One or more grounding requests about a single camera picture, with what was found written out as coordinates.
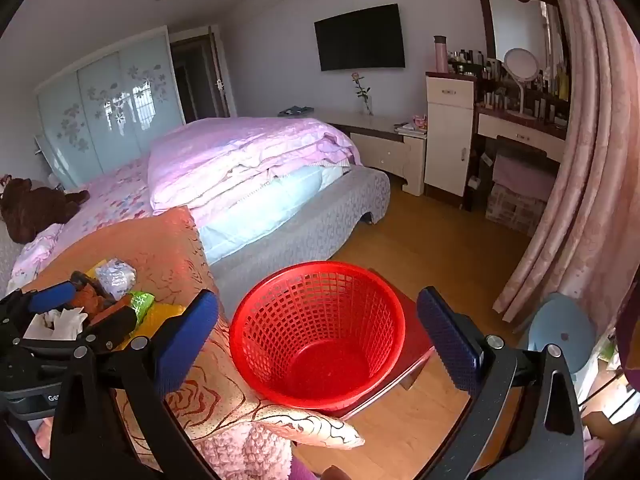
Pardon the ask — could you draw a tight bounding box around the red plastic mesh basket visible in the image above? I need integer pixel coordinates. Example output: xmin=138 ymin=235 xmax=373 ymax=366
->
xmin=229 ymin=261 xmax=407 ymax=416

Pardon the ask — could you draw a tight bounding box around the beige low cabinet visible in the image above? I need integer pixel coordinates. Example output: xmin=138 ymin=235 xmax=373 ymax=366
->
xmin=320 ymin=110 xmax=428 ymax=197

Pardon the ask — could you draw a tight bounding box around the purple padded stool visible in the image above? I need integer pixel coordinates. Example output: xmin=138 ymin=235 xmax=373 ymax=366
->
xmin=492 ymin=154 xmax=556 ymax=201

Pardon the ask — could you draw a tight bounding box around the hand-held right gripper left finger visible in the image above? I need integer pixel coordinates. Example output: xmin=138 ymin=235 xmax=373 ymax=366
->
xmin=47 ymin=289 xmax=223 ymax=480

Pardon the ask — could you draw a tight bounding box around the pink folded duvet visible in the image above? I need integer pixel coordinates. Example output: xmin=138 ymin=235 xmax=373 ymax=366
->
xmin=147 ymin=116 xmax=363 ymax=216

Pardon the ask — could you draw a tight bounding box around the pink floral bed sheet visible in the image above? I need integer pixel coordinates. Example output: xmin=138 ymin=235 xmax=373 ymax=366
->
xmin=50 ymin=157 xmax=156 ymax=241

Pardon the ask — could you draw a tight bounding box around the purple clothing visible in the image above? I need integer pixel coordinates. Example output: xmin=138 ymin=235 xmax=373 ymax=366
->
xmin=290 ymin=455 xmax=351 ymax=480

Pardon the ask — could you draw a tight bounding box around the light blue folded quilt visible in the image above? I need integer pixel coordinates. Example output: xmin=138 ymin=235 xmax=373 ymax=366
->
xmin=197 ymin=165 xmax=351 ymax=266

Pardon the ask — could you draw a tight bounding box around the dark wooden door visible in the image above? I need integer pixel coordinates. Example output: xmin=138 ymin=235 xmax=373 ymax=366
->
xmin=169 ymin=25 xmax=236 ymax=126

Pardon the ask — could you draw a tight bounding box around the pink printed pillow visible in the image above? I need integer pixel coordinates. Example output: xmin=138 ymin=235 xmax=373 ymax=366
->
xmin=7 ymin=222 xmax=68 ymax=296

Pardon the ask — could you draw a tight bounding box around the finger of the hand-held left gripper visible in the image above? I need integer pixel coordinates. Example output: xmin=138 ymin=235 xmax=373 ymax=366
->
xmin=15 ymin=306 xmax=140 ymax=361
xmin=0 ymin=280 xmax=78 ymax=333

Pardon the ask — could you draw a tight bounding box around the light blue stool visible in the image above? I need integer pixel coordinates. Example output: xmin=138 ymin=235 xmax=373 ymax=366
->
xmin=527 ymin=292 xmax=597 ymax=376

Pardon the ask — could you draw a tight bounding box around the yellow plastic disc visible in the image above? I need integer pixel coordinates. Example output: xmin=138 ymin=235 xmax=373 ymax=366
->
xmin=117 ymin=302 xmax=187 ymax=353

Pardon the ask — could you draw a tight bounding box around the white tissue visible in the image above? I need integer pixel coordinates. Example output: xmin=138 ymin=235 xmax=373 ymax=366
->
xmin=24 ymin=306 xmax=88 ymax=342

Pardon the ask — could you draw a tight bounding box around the brick pattern storage box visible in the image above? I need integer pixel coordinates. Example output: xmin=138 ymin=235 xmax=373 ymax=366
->
xmin=485 ymin=182 xmax=548 ymax=236

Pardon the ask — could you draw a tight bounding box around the row of cosmetic bottles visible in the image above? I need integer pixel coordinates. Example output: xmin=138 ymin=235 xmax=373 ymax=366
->
xmin=447 ymin=47 xmax=571 ymax=128

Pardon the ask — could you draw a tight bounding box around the black wrapper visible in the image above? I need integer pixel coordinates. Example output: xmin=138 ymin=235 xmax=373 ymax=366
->
xmin=70 ymin=271 xmax=103 ymax=293

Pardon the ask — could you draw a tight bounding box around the brown teddy bear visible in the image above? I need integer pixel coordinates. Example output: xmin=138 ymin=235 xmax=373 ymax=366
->
xmin=0 ymin=175 xmax=91 ymax=243

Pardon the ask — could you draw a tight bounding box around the white tall cabinet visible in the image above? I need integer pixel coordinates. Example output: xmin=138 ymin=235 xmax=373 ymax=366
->
xmin=424 ymin=71 xmax=476 ymax=197

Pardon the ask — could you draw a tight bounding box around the crumpled clear plastic bag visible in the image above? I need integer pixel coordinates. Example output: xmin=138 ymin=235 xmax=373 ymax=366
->
xmin=94 ymin=258 xmax=137 ymax=302

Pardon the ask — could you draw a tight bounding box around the wooden framed mirror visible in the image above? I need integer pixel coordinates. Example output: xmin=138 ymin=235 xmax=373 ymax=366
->
xmin=476 ymin=0 xmax=571 ymax=91

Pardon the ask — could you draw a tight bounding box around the glass door floral wardrobe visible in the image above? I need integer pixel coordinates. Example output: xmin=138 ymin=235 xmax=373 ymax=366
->
xmin=34 ymin=25 xmax=183 ymax=191

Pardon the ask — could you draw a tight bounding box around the bed with grey base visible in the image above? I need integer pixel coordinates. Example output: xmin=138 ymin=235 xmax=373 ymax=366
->
xmin=0 ymin=115 xmax=392 ymax=311

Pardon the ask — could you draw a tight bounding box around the black wall television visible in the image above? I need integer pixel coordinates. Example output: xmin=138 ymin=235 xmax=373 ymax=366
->
xmin=314 ymin=3 xmax=407 ymax=72

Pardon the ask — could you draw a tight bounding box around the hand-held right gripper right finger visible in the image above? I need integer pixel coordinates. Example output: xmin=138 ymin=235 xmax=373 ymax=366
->
xmin=416 ymin=286 xmax=586 ymax=480

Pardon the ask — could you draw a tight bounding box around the pink curtain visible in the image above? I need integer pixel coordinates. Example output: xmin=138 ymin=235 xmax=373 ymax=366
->
xmin=492 ymin=0 xmax=640 ymax=331

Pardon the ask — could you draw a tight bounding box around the rose in glass vase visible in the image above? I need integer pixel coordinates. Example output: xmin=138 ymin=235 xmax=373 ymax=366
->
xmin=351 ymin=72 xmax=374 ymax=117

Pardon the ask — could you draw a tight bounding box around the dressing table with drawer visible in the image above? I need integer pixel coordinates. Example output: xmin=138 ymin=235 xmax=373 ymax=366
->
xmin=472 ymin=107 xmax=571 ymax=211

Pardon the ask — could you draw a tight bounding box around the green snack packet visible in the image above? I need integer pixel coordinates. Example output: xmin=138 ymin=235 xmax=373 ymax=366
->
xmin=126 ymin=291 xmax=155 ymax=328

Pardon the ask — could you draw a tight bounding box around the round white makeup mirror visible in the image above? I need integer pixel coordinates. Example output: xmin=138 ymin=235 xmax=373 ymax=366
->
xmin=502 ymin=48 xmax=542 ymax=117

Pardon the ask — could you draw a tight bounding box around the orange rose pattern blanket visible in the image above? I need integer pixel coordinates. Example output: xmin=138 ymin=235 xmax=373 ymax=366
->
xmin=20 ymin=205 xmax=366 ymax=480

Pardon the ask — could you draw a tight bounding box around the red stool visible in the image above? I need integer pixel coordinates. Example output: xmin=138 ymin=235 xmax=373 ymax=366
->
xmin=330 ymin=287 xmax=436 ymax=421

